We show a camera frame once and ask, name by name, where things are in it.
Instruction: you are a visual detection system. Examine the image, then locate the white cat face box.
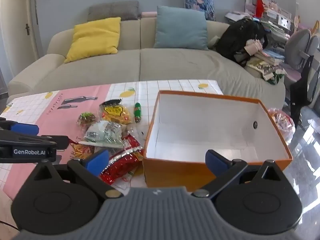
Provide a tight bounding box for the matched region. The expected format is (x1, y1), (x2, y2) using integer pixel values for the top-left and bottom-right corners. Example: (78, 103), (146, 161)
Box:
(277, 15), (292, 29)

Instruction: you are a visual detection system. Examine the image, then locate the yellow noodle snack packet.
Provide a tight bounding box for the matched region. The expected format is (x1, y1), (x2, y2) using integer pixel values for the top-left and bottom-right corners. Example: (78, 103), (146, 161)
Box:
(99, 99), (133, 125)

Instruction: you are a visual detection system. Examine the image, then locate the pink white cloth bundle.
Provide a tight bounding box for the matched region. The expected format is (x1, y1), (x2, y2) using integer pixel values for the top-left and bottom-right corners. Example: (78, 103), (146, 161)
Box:
(244, 39), (263, 55)

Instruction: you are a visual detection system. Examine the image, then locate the black garment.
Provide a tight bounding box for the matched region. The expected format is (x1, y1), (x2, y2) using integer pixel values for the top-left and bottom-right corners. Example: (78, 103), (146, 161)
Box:
(290, 55), (314, 128)

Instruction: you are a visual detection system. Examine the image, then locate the blue pillow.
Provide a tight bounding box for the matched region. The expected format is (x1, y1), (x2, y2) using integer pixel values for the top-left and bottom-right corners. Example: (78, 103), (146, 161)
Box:
(153, 5), (209, 50)

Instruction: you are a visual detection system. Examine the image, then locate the black backpack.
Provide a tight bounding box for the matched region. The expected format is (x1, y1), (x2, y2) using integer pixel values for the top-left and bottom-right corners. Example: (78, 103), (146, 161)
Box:
(215, 19), (268, 67)

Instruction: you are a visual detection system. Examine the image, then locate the red cloth item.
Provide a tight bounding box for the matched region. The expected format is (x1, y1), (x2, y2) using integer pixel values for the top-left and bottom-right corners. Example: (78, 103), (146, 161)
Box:
(255, 0), (266, 18)

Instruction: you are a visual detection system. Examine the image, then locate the printed tote bag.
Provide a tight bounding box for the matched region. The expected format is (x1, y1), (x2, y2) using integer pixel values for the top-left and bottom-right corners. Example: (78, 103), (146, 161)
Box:
(246, 57), (288, 84)

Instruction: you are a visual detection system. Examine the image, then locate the yellow pillow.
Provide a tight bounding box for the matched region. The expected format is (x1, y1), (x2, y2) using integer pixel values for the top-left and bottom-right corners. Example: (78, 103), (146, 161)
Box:
(64, 17), (122, 63)

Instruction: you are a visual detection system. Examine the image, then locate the red snack packet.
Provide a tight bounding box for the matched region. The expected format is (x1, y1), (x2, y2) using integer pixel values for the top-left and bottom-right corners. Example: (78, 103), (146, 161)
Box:
(100, 134), (145, 186)

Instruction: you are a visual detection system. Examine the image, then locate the pink white printed tablecloth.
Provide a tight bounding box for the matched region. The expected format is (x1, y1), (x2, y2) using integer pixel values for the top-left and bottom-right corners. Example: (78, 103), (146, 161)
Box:
(0, 80), (224, 200)

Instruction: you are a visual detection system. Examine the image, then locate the orange stick snack packet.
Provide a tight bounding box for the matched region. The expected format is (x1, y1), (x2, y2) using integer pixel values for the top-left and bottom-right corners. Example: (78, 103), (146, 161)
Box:
(68, 141), (95, 160)

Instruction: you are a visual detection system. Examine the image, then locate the cluttered study desk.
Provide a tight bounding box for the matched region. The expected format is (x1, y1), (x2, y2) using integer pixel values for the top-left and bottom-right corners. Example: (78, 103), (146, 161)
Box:
(225, 0), (300, 48)

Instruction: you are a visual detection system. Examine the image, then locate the orange cardboard box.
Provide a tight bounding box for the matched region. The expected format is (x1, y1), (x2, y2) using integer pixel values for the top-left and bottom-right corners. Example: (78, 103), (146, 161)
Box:
(142, 90), (293, 192)

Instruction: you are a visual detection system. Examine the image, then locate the white green snack packet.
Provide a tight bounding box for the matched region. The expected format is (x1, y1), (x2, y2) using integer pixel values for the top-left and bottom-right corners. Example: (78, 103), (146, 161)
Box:
(79, 120), (128, 148)

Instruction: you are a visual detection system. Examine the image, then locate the grey pillow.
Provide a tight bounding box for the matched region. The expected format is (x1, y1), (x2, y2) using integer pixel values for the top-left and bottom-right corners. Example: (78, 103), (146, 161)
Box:
(87, 0), (140, 22)

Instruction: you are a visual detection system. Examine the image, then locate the stack of books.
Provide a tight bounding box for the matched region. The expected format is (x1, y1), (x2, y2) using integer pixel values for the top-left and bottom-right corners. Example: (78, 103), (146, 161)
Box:
(246, 47), (288, 67)

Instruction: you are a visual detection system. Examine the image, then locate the beige sofa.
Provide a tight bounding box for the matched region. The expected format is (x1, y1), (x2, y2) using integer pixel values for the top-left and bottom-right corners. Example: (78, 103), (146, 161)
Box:
(7, 19), (286, 105)

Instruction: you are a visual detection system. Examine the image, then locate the white door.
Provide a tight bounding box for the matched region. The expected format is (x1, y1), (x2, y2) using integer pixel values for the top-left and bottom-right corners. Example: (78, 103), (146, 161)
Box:
(0, 0), (38, 80)

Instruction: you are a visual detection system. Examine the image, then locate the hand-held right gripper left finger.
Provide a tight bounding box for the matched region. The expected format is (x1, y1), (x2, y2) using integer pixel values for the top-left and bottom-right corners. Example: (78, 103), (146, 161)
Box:
(31, 149), (123, 199)

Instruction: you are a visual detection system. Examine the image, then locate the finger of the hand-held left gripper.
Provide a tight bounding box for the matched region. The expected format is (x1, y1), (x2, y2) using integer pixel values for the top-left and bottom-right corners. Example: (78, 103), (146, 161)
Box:
(0, 129), (69, 150)
(0, 120), (39, 136)

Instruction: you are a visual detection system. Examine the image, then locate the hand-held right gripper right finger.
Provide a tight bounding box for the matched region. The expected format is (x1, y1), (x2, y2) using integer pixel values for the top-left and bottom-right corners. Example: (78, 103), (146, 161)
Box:
(191, 149), (287, 198)

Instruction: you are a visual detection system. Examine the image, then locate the green sausage stick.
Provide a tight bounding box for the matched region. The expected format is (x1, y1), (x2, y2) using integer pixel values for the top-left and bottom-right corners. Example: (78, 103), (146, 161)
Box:
(134, 102), (142, 123)

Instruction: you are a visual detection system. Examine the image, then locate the grey desk chair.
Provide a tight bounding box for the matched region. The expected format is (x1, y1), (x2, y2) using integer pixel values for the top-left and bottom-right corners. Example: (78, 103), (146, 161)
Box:
(285, 29), (320, 80)

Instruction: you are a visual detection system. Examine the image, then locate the green brown snack packet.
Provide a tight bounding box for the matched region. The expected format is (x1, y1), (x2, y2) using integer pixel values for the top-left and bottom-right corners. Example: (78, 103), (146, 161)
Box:
(76, 112), (98, 130)

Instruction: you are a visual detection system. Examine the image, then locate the figure print pillow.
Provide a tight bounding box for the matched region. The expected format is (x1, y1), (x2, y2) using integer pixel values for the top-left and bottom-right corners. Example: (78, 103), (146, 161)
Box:
(182, 0), (216, 21)

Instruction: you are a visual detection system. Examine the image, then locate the pink trash bin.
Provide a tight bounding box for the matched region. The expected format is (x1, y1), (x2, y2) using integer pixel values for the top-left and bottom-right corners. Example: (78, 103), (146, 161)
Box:
(267, 107), (296, 145)

